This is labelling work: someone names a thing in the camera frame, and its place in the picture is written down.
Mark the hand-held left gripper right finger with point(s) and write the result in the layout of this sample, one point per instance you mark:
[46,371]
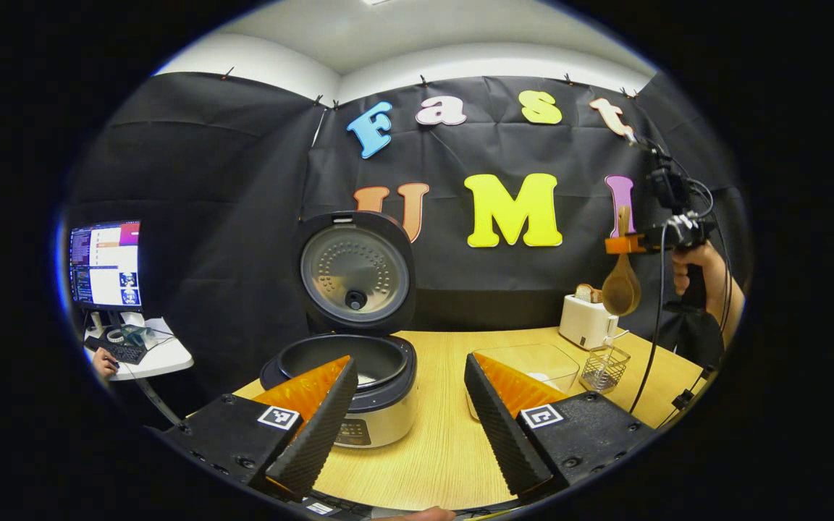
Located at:
[504,434]

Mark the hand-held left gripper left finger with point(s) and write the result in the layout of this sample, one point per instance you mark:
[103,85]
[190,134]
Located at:
[319,434]

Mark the computer monitor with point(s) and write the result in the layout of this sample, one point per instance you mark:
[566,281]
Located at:
[106,264]

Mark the wooden spoon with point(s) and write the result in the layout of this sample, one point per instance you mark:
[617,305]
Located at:
[621,289]

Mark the white toaster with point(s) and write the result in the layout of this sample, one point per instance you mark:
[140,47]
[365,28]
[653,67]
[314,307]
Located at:
[585,322]

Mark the clear plastic container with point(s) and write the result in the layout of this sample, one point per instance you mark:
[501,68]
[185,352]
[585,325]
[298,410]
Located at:
[533,358]

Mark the black backdrop cloth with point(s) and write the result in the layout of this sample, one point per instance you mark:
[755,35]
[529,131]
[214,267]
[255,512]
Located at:
[243,217]

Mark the toast bread slice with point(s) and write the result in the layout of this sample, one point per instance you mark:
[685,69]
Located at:
[596,295]
[582,293]

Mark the clear chopstick holder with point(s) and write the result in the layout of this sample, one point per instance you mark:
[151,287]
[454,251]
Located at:
[604,369]

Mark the white tape roll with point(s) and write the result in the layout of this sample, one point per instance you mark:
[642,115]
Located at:
[114,336]

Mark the black keyboard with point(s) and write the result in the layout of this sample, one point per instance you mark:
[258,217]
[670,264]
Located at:
[120,351]

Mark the silver black rice cooker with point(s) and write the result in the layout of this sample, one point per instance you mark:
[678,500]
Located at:
[355,271]

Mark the small white side table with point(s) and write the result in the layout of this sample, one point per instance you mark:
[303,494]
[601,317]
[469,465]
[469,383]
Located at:
[163,358]

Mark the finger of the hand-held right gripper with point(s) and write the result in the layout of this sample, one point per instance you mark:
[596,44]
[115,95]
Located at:
[623,244]

